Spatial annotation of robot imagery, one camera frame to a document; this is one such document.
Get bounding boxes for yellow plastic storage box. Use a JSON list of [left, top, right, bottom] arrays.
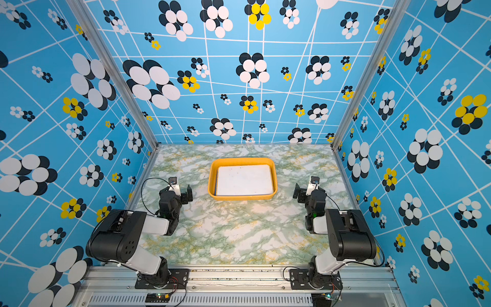
[[208, 157, 278, 201]]

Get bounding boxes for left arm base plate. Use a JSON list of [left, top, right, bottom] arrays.
[[134, 269, 191, 290]]

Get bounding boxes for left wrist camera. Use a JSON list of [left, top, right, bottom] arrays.
[[168, 177, 181, 196]]

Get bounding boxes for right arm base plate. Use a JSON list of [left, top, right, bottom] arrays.
[[288, 268, 343, 291]]

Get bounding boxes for yellow framed whiteboard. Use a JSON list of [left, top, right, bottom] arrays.
[[216, 165, 274, 196]]

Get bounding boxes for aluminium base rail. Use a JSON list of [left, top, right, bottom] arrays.
[[73, 265, 406, 306]]

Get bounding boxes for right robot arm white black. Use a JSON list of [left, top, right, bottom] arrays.
[[293, 180, 377, 289]]

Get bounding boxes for left aluminium frame post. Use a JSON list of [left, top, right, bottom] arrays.
[[66, 1, 159, 150]]

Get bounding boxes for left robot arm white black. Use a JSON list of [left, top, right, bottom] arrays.
[[86, 185, 193, 287]]

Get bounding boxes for right aluminium frame post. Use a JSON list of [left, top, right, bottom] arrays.
[[332, 0, 411, 150]]

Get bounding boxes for aluminium frame post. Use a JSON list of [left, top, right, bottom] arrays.
[[66, 1, 159, 150], [332, 0, 411, 150]]

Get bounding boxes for controller circuit board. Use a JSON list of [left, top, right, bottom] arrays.
[[311, 294, 338, 307], [145, 293, 171, 304]]

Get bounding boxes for right controller circuit board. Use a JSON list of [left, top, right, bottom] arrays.
[[311, 294, 338, 307]]

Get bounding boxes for left controller circuit board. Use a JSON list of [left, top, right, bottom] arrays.
[[145, 293, 171, 304]]

